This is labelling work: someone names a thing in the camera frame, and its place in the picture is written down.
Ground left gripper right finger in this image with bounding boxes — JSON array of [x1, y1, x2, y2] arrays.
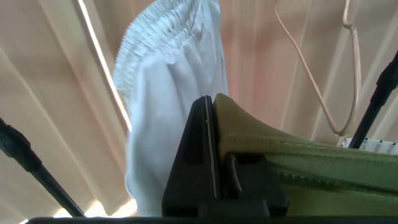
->
[[221, 152, 290, 217]]

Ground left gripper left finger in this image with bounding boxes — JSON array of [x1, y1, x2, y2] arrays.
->
[[161, 95, 222, 218]]

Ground green garment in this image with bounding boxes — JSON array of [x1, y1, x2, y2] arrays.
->
[[213, 93, 398, 217]]

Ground pale grey shorts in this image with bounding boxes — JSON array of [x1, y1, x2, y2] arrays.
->
[[112, 0, 230, 218]]

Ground pink clothes hanger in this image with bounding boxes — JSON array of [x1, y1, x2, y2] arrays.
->
[[274, 0, 363, 137]]

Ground black clothes rack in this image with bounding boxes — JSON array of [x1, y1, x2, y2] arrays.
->
[[0, 51, 398, 218]]

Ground beige curtain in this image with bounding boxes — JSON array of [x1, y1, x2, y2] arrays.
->
[[0, 0, 398, 218]]

